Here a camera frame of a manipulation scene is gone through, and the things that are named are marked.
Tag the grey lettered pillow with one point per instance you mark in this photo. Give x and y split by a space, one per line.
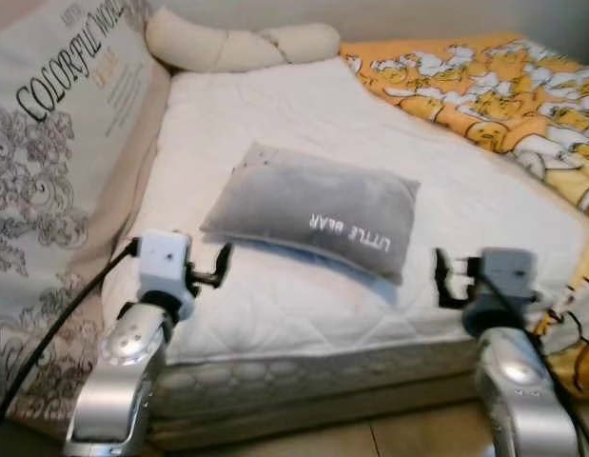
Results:
304 200

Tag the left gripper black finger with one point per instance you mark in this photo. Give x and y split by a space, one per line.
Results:
220 267

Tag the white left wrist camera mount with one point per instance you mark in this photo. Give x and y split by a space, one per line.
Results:
161 262

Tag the cream bolster pillow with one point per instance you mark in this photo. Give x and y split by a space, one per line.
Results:
208 48

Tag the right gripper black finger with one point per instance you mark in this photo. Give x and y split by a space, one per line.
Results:
443 276

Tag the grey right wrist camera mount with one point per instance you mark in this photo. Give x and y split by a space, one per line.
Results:
508 276

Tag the white quilted mattress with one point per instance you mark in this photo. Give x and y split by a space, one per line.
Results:
323 114

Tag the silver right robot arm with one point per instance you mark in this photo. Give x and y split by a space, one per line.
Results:
522 390

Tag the yellow egg cartoon blanket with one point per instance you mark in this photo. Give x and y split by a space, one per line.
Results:
484 95

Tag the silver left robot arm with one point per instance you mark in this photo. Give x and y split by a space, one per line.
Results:
118 381

